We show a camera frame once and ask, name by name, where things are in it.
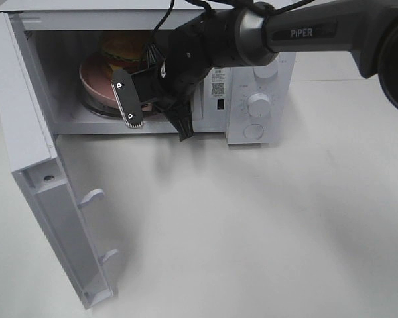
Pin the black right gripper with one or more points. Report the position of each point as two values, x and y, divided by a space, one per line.
172 82

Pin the round white door button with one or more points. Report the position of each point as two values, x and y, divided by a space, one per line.
253 132

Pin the burger with lettuce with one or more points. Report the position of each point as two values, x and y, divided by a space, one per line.
123 49

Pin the pink round plate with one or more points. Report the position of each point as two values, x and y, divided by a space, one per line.
96 73

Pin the white microwave oven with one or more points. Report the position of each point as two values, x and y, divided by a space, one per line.
42 46

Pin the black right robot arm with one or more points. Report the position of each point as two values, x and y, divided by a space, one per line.
252 34

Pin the white warning label sticker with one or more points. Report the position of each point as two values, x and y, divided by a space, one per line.
219 79

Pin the white lower timer knob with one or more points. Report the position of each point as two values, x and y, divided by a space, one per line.
258 105

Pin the glass microwave turntable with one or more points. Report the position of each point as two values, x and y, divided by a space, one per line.
150 113

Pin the white upper microwave knob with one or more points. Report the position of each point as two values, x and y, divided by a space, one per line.
266 72

